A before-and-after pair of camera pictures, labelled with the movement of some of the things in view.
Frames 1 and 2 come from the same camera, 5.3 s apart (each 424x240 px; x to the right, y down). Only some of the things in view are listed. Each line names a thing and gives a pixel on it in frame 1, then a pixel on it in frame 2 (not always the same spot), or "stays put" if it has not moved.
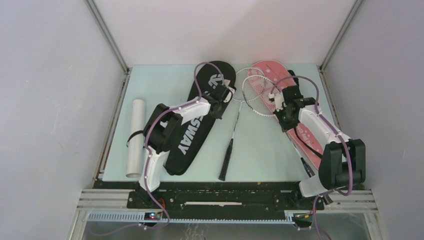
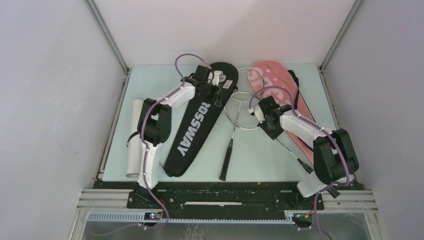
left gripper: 218,115 to 217,94
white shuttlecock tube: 136,156 stays put
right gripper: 284,126 to 273,135
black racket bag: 183,141 stays put
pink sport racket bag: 271,78 stays put
